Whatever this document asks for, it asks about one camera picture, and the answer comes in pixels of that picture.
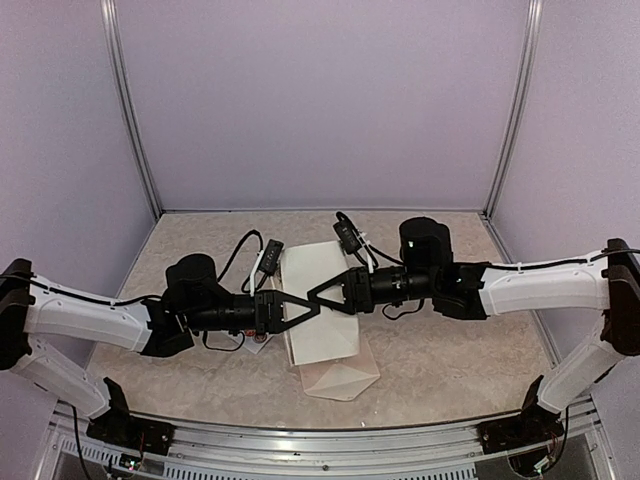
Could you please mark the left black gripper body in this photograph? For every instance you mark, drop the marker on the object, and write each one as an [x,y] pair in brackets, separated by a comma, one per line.
[264,323]

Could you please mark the right aluminium frame post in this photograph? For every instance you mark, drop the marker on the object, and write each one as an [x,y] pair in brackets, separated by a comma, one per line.
[517,108]

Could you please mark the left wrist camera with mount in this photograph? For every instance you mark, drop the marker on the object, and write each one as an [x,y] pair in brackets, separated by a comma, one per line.
[265,265]

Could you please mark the left aluminium frame post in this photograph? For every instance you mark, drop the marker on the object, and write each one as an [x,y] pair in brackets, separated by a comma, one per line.
[115,50]

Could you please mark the front aluminium rail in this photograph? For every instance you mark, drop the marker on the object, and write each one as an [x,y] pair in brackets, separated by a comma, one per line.
[201,450]

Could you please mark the beige ornate letter paper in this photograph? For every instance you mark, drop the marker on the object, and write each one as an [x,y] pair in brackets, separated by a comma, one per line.
[330,335]

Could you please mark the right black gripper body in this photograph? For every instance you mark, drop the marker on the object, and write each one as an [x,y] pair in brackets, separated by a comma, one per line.
[362,295]

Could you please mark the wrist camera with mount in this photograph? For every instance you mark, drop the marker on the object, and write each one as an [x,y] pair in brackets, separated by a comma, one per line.
[353,243]
[265,265]

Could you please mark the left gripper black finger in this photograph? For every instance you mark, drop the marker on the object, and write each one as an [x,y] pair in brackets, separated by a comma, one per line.
[295,308]
[285,324]

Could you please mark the white sticker sheet with seals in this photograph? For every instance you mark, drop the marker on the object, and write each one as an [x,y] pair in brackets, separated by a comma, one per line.
[253,343]

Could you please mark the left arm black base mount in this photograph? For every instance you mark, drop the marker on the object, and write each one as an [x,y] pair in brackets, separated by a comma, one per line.
[118,426]

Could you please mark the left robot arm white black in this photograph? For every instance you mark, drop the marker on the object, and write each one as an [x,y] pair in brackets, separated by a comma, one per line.
[158,326]

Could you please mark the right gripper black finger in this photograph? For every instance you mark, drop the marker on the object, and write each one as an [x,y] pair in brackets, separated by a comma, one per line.
[346,308]
[334,291]

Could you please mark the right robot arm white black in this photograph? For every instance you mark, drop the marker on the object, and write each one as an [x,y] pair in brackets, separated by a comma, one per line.
[606,280]

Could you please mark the aluminium frame post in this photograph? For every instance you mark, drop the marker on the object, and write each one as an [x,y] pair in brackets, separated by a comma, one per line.
[115,50]
[517,108]

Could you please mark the cream open envelope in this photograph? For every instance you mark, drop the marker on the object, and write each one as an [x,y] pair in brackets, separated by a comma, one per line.
[341,379]

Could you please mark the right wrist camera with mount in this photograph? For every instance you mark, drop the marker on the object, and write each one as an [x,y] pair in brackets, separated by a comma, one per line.
[353,243]

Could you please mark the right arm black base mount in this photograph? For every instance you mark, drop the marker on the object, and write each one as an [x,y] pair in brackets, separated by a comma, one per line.
[532,424]

